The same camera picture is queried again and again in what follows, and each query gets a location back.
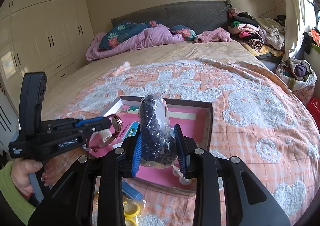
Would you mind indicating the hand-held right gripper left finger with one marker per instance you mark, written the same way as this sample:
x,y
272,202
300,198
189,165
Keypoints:
x,y
137,153

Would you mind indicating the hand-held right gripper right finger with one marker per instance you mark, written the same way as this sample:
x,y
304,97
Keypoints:
x,y
180,152

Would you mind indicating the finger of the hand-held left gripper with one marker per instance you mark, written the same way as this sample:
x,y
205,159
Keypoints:
x,y
100,127
90,121

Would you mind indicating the bag of black beads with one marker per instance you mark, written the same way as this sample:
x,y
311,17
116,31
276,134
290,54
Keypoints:
x,y
155,136

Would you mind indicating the dark brown shallow box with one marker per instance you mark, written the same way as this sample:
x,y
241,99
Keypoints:
x,y
207,128

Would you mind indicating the person's left forearm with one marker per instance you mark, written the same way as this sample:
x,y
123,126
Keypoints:
x,y
12,196

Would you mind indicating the person's left hand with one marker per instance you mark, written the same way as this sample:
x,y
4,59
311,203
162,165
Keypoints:
x,y
21,176

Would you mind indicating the pink book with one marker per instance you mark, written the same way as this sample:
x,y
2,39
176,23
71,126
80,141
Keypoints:
x,y
160,179

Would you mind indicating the small blue box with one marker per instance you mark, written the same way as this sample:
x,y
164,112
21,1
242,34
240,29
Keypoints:
x,y
131,191

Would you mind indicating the bag of yellow rings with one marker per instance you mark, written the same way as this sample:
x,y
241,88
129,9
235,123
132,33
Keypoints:
x,y
133,212

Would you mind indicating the orange checked cloud blanket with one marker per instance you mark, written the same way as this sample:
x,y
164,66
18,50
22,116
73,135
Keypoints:
x,y
250,128

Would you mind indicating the large dark floral pillow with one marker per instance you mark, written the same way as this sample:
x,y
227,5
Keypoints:
x,y
120,33

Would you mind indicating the beige bedsheet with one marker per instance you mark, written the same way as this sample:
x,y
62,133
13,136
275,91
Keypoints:
x,y
187,51

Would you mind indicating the purple quilt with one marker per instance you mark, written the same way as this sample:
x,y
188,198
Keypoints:
x,y
150,37

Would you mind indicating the cream wardrobe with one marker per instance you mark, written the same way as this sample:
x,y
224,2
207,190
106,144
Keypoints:
x,y
45,28

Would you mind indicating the small dark floral pillow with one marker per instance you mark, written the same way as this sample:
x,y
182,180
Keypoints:
x,y
183,32

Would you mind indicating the pink fuzzy garment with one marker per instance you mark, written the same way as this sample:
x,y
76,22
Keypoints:
x,y
213,36

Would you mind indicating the grey quilted headboard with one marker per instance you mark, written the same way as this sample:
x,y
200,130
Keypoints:
x,y
195,15

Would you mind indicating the basket of clothes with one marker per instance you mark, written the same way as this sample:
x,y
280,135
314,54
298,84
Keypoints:
x,y
297,76

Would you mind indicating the pile of clothes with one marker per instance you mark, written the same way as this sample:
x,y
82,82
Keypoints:
x,y
255,33

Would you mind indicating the red plastic crate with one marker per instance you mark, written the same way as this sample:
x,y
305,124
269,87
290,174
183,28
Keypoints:
x,y
314,106

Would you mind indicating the windowsill clutter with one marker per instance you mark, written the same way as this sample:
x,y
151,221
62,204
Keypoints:
x,y
313,38

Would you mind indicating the cream curtain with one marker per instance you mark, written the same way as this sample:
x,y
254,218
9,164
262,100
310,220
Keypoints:
x,y
292,16

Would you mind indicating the window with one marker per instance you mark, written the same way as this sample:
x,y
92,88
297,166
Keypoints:
x,y
311,3

